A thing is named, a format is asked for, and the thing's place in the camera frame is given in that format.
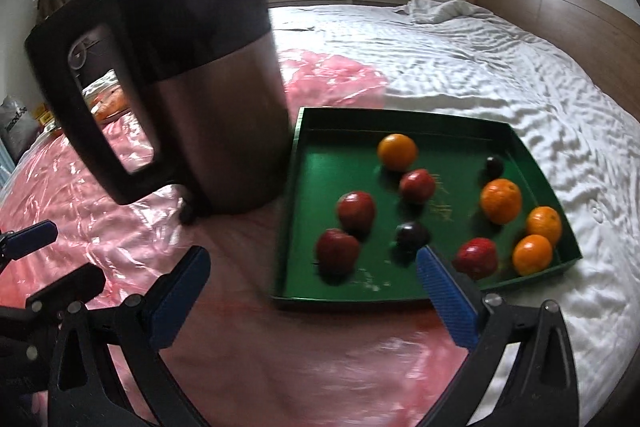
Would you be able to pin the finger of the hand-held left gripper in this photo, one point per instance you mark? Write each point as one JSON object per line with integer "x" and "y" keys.
{"x": 65, "y": 287}
{"x": 30, "y": 238}

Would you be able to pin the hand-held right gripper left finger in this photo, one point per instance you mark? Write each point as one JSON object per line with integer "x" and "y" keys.
{"x": 180, "y": 302}

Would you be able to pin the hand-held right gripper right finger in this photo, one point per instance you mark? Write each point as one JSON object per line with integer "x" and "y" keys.
{"x": 445, "y": 302}

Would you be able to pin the red apple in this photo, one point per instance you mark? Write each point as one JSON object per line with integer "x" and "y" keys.
{"x": 416, "y": 185}
{"x": 356, "y": 211}
{"x": 476, "y": 258}
{"x": 337, "y": 251}

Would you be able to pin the dark purple plum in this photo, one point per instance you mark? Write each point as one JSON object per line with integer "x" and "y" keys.
{"x": 495, "y": 166}
{"x": 412, "y": 234}

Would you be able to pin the orange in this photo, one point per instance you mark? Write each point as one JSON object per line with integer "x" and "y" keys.
{"x": 532, "y": 254}
{"x": 397, "y": 152}
{"x": 501, "y": 201}
{"x": 543, "y": 224}

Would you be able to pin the green tray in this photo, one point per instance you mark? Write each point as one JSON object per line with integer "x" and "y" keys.
{"x": 450, "y": 144}

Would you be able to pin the pink plastic sheet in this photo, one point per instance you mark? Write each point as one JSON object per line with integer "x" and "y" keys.
{"x": 250, "y": 332}

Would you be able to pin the grey printed bag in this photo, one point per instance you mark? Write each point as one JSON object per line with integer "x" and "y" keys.
{"x": 15, "y": 122}

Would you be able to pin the yellow box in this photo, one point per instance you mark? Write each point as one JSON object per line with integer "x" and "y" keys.
{"x": 41, "y": 114}

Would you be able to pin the orange plate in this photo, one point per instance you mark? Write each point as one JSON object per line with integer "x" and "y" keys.
{"x": 110, "y": 107}

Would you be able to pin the black and bronze electric kettle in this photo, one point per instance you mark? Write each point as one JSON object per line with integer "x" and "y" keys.
{"x": 215, "y": 107}

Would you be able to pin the white bed sheet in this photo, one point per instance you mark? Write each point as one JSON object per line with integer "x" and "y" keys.
{"x": 550, "y": 82}

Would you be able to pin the crumpled white blanket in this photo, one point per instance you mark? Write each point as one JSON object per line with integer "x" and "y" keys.
{"x": 440, "y": 11}

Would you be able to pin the wooden headboard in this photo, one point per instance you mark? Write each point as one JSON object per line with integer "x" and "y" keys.
{"x": 550, "y": 7}

